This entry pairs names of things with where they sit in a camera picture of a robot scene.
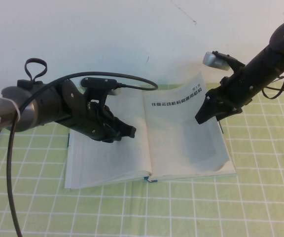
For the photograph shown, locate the white-paged book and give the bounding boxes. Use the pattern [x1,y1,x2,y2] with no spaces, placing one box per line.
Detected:
[64,71,238,190]

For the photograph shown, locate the thick black camera cable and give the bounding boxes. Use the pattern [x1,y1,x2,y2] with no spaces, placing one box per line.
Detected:
[5,71,159,237]

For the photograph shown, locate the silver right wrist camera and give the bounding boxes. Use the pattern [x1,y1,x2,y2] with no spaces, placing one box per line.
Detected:
[202,51,229,71]

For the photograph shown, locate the black strap loop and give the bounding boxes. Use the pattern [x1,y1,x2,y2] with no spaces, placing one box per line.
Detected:
[17,58,48,89]

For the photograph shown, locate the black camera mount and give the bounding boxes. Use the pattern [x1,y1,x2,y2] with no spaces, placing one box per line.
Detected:
[212,50,246,75]
[80,77,118,104]

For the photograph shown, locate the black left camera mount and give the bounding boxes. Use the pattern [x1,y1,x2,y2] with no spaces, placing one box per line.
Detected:
[80,77,118,104]

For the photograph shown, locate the thin black cable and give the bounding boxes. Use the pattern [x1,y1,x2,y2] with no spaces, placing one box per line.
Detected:
[261,68,284,101]

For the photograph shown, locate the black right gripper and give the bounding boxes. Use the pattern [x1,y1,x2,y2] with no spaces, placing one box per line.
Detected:
[195,71,253,125]

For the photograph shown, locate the green white-checked tablecloth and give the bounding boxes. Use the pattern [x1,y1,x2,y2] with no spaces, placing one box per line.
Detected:
[0,82,284,237]

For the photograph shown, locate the white cable tie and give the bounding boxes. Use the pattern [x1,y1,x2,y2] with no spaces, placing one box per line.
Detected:
[0,92,22,119]

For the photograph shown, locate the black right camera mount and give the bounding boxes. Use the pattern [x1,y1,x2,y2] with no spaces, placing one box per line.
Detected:
[212,50,246,75]

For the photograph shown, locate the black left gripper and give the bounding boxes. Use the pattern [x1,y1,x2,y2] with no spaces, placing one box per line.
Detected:
[71,102,136,144]

